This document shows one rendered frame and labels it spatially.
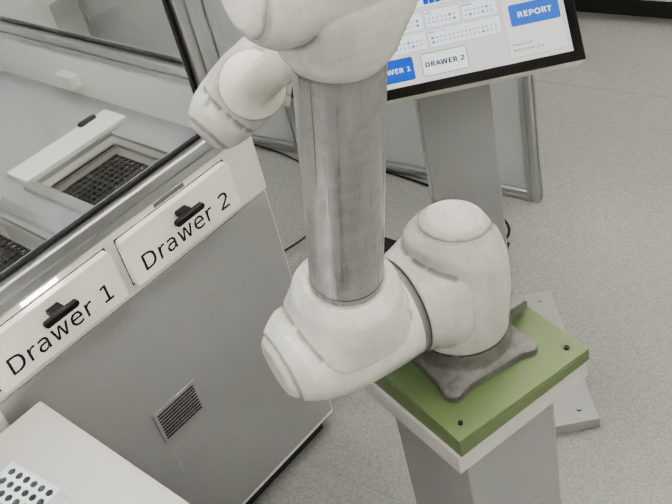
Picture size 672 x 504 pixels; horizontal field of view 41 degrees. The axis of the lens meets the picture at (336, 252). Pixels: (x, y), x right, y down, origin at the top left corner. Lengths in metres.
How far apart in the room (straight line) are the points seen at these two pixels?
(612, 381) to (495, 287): 1.22
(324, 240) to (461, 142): 1.00
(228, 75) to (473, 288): 0.47
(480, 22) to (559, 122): 1.67
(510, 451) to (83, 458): 0.71
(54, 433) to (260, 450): 0.74
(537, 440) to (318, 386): 0.51
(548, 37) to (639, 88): 1.82
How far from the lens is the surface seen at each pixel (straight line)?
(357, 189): 1.03
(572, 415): 2.40
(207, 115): 1.36
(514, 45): 1.89
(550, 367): 1.47
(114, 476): 1.56
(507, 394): 1.43
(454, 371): 1.43
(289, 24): 0.83
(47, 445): 1.66
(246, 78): 1.29
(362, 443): 2.45
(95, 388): 1.85
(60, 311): 1.66
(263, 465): 2.32
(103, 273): 1.73
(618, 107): 3.59
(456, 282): 1.29
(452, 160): 2.08
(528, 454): 1.63
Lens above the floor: 1.86
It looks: 38 degrees down
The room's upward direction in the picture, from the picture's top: 15 degrees counter-clockwise
